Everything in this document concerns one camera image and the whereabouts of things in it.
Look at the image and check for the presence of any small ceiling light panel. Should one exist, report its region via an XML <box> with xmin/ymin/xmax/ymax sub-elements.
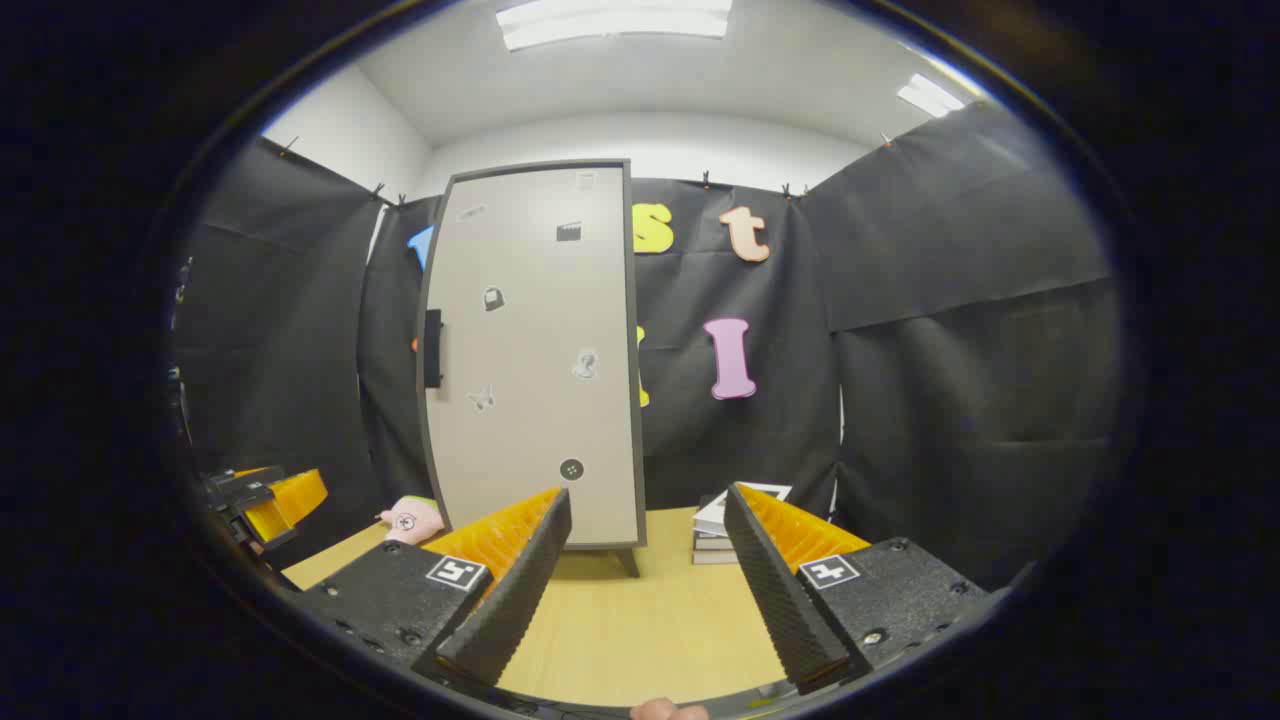
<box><xmin>897</xmin><ymin>72</ymin><xmax>966</xmax><ymax>118</ymax></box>

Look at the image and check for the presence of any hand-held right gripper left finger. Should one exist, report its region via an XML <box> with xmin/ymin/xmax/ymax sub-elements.
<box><xmin>295</xmin><ymin>487</ymin><xmax>573</xmax><ymax>689</ymax></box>

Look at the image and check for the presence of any white book portrait cover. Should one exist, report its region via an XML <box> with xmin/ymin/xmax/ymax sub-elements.
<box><xmin>692</xmin><ymin>483</ymin><xmax>793</xmax><ymax>538</ymax></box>

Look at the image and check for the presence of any black backdrop cloth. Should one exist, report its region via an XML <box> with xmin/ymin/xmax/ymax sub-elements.
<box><xmin>170</xmin><ymin>100</ymin><xmax>1126</xmax><ymax>591</ymax></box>

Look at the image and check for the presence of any grey cabinet door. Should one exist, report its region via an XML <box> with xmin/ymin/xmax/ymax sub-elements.
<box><xmin>417</xmin><ymin>160</ymin><xmax>648</xmax><ymax>551</ymax></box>

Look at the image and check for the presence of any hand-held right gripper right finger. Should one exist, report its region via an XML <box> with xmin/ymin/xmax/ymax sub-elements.
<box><xmin>724</xmin><ymin>482</ymin><xmax>991</xmax><ymax>696</ymax></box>

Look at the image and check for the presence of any large ceiling light panel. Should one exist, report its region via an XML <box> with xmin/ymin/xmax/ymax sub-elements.
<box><xmin>497</xmin><ymin>0</ymin><xmax>734</xmax><ymax>51</ymax></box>

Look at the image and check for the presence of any pink plush toy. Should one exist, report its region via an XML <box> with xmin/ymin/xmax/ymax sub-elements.
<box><xmin>377</xmin><ymin>496</ymin><xmax>446</xmax><ymax>546</ymax></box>

